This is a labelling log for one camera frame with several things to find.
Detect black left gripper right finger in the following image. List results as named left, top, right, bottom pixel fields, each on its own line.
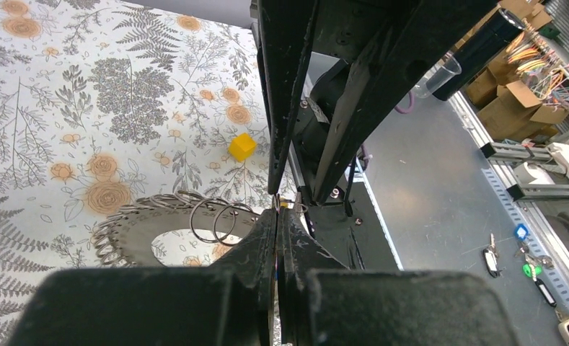
left=277, top=208, right=347, bottom=345

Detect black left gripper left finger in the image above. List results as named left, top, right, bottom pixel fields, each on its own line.
left=212, top=209, right=278, bottom=345

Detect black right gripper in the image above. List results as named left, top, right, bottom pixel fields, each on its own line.
left=252, top=1, right=497, bottom=204

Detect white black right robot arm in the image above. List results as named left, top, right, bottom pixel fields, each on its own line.
left=254, top=0, right=496, bottom=204

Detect spare keys with tags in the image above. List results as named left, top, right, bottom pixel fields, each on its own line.
left=480, top=223, right=557, bottom=308

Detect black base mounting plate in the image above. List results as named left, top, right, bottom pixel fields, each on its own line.
left=307, top=182, right=400, bottom=272

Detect clear plastic cup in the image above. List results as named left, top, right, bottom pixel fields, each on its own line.
left=410, top=52, right=462, bottom=99

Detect yellow cube block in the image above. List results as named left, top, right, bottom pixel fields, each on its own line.
left=228, top=133, right=257, bottom=161

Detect black cylinder rod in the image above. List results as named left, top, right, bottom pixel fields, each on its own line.
left=433, top=8, right=525, bottom=101

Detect cardboard boxes on shelf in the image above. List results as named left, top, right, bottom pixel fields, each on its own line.
left=455, top=1, right=569, bottom=141

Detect floral patterned table mat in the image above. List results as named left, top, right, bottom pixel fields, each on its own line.
left=0, top=1, right=271, bottom=345

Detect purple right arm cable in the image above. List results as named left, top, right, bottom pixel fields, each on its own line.
left=392, top=89, right=418, bottom=115

